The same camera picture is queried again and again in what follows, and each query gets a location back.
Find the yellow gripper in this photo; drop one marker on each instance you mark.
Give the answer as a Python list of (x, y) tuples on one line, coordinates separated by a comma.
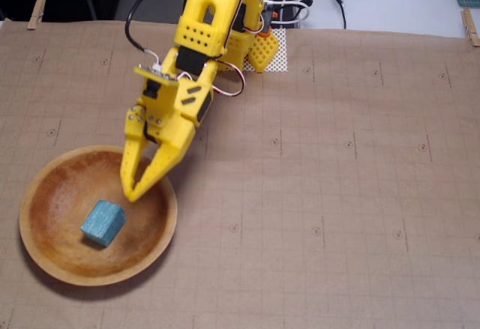
[(169, 136)]

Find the blue wooden block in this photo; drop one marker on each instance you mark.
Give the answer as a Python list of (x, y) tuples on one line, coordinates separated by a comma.
[(103, 222)]

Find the round wooden bowl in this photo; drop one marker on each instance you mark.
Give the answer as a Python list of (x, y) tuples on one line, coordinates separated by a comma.
[(56, 213)]

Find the yellow lattice table clamp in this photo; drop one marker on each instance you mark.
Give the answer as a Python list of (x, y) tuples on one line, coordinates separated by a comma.
[(264, 53)]

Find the brown gridded wrapping paper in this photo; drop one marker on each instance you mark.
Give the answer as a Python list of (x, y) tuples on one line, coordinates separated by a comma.
[(300, 231)]

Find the white mesh pad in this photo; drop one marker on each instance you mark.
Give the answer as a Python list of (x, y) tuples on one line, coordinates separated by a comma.
[(283, 44)]

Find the wooden clothespin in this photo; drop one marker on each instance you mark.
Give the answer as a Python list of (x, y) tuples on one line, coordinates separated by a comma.
[(36, 10), (469, 25)]

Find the black wrist camera board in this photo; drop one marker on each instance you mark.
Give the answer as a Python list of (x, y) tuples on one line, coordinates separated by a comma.
[(153, 73)]

